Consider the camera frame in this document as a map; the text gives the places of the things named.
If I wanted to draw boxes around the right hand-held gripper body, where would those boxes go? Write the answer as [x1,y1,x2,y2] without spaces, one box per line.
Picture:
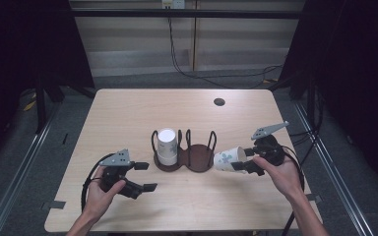
[250,121,289,166]

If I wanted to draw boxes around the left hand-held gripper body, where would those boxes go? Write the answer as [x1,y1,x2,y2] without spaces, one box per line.
[98,148,145,200]

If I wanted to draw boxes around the floral paper cup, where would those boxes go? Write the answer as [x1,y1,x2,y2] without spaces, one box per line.
[213,146,248,174]

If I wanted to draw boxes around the stack of white paper cups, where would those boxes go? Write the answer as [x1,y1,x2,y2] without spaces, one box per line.
[157,128,179,166]

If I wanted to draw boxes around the wooden cup holder black rods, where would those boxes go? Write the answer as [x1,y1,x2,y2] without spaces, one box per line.
[151,129,219,174]

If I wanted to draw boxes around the person's right hand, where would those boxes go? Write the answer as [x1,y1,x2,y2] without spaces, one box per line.
[252,155,304,201]

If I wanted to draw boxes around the person's left hand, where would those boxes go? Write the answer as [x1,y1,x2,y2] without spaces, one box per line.
[83,167,127,219]

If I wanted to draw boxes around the black metal stand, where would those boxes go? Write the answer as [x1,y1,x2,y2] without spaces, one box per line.
[33,75,96,134]

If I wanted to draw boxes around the dark curtain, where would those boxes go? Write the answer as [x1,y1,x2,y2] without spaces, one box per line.
[0,0,95,165]
[280,0,378,186]

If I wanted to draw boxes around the black horizontal bar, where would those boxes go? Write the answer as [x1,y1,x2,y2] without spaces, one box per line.
[70,8,303,20]

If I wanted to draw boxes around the white power outlet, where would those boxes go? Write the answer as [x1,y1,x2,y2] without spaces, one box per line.
[161,0,186,10]

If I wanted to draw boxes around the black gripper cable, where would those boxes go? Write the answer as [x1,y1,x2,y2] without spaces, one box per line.
[81,152,116,211]
[281,146,307,236]

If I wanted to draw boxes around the metal floor rail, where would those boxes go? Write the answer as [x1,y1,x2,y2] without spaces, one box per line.
[0,106,62,236]
[291,101,375,236]

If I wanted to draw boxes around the black wall cable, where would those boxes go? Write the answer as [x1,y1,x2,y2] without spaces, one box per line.
[167,18,284,89]

